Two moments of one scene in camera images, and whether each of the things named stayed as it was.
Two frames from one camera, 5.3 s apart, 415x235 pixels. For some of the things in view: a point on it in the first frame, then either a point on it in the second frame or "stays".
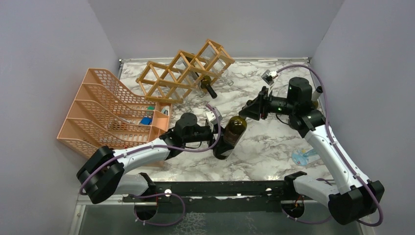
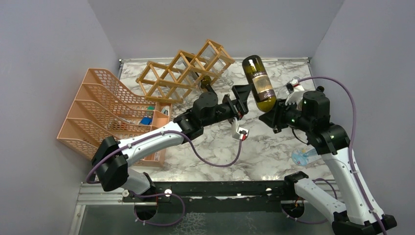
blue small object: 147,121 stays
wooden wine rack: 184,75 stays
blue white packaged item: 304,156 stays
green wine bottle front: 233,131 → 261,85
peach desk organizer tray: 161,122 stays
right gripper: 260,105 → 275,118
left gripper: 222,147 → 242,92
